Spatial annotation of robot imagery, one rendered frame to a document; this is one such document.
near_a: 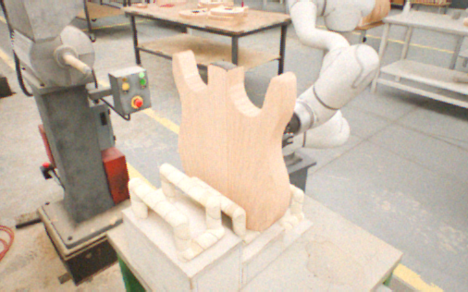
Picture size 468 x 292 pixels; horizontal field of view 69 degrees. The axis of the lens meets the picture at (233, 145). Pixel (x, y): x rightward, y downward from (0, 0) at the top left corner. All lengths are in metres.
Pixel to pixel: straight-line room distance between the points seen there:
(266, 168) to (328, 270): 0.38
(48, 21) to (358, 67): 0.93
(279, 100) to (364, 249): 0.58
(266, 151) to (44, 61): 1.11
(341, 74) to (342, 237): 0.46
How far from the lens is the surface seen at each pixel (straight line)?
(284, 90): 0.61
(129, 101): 1.76
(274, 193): 0.73
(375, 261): 1.04
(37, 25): 1.27
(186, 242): 0.70
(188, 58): 0.83
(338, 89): 0.93
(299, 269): 0.96
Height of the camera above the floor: 1.67
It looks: 31 degrees down
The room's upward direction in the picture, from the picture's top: straight up
